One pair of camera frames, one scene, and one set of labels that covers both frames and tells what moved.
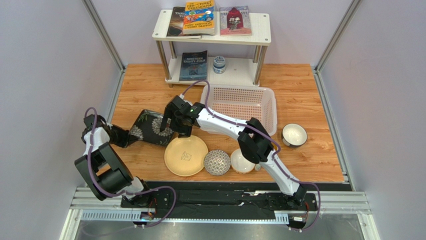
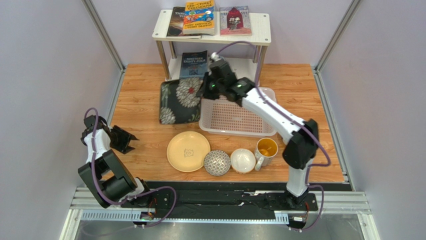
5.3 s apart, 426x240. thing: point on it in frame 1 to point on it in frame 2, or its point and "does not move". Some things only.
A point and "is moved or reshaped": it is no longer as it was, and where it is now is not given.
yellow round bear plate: x=185 y=156 is moved or reshaped
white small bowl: x=241 y=164 does not move
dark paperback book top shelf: x=175 y=30 does not move
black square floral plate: x=148 y=128 to x=180 y=101
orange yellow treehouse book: x=199 y=17 does not move
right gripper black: x=169 y=114 to x=206 y=90
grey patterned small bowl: x=217 y=162 does not move
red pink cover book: x=235 y=21 does not move
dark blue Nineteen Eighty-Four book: x=193 y=66 does not move
